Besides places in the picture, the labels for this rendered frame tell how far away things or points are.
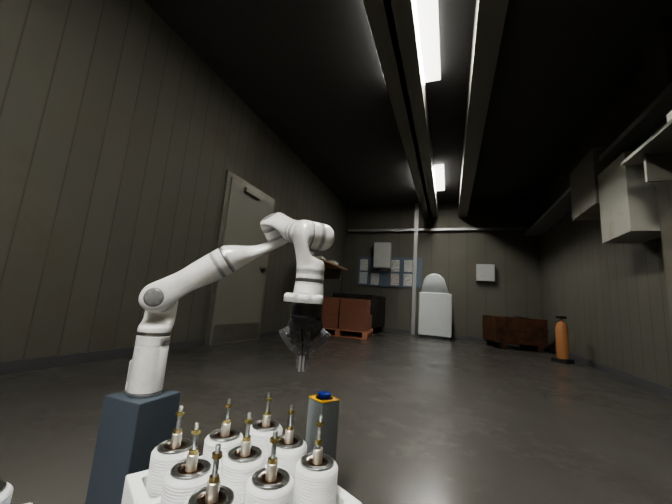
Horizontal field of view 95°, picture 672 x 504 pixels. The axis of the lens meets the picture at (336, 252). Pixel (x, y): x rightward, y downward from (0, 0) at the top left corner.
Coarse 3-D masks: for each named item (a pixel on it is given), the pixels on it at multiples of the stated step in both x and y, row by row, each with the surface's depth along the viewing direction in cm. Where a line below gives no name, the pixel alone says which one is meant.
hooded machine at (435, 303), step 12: (432, 276) 674; (432, 288) 670; (444, 288) 662; (420, 300) 670; (432, 300) 662; (444, 300) 654; (420, 312) 666; (432, 312) 658; (444, 312) 649; (420, 324) 661; (432, 324) 653; (444, 324) 645; (420, 336) 661; (432, 336) 653; (444, 336) 641
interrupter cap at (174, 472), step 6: (180, 462) 65; (198, 462) 65; (204, 462) 65; (174, 468) 62; (180, 468) 63; (198, 468) 64; (204, 468) 63; (210, 468) 64; (174, 474) 60; (180, 474) 60; (186, 474) 61; (192, 474) 61; (198, 474) 61; (204, 474) 61
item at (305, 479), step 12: (300, 468) 67; (336, 468) 68; (300, 480) 66; (312, 480) 65; (324, 480) 65; (336, 480) 67; (300, 492) 65; (312, 492) 64; (324, 492) 65; (336, 492) 68
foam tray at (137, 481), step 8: (200, 456) 82; (144, 472) 73; (128, 480) 69; (136, 480) 70; (144, 480) 71; (128, 488) 68; (136, 488) 67; (144, 488) 67; (128, 496) 67; (136, 496) 64; (144, 496) 64; (336, 496) 70; (344, 496) 69; (352, 496) 70
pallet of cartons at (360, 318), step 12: (324, 300) 577; (336, 300) 571; (348, 300) 566; (360, 300) 559; (324, 312) 573; (336, 312) 567; (348, 312) 562; (360, 312) 556; (324, 324) 569; (336, 324) 563; (348, 324) 559; (360, 324) 553; (336, 336) 559; (348, 336) 556; (360, 336) 580
